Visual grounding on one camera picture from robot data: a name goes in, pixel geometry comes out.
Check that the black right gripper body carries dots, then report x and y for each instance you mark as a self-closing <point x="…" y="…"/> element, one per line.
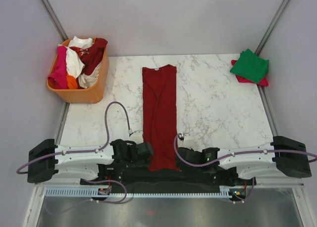
<point x="184" y="168"/>

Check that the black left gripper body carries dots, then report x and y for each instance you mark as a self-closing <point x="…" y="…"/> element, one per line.
<point x="137" y="162"/>

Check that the dark red t-shirt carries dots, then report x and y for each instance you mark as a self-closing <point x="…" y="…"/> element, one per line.
<point x="160" y="115"/>

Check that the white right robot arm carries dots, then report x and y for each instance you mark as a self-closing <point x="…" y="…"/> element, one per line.
<point x="282" y="155"/>

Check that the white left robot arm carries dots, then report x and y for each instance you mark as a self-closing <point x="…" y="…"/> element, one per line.
<point x="52" y="163"/>

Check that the orange plastic basket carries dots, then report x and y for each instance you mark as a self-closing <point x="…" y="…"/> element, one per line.
<point x="93" y="94"/>

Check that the cream t-shirt in basket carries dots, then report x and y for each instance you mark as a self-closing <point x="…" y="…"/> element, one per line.
<point x="87" y="81"/>

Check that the orange t-shirt in basket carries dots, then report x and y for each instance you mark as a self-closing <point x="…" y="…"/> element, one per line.
<point x="71" y="82"/>

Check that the pink folded t-shirt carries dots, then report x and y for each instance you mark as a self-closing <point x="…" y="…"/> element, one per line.
<point x="240" y="79"/>

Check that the pink t-shirt in basket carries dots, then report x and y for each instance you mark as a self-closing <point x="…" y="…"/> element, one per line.
<point x="58" y="78"/>

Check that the white t-shirt in basket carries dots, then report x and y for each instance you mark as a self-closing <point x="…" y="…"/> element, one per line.
<point x="74" y="65"/>

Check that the green folded t-shirt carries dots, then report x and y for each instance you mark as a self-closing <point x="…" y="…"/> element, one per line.
<point x="250" y="66"/>

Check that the dark red shirt in basket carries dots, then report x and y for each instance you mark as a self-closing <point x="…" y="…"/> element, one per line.
<point x="92" y="56"/>

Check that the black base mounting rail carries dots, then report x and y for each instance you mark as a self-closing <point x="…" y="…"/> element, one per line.
<point x="142" y="179"/>

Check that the white slotted cable duct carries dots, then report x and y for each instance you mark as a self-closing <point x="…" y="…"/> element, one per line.
<point x="95" y="192"/>

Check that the aluminium frame post left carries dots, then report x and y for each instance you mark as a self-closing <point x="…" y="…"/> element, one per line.
<point x="54" y="19"/>

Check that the aluminium frame post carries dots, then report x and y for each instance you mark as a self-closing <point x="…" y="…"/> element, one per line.
<point x="272" y="25"/>
<point x="54" y="19"/>

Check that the aluminium frame post right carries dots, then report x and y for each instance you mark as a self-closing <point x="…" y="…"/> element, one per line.
<point x="272" y="25"/>

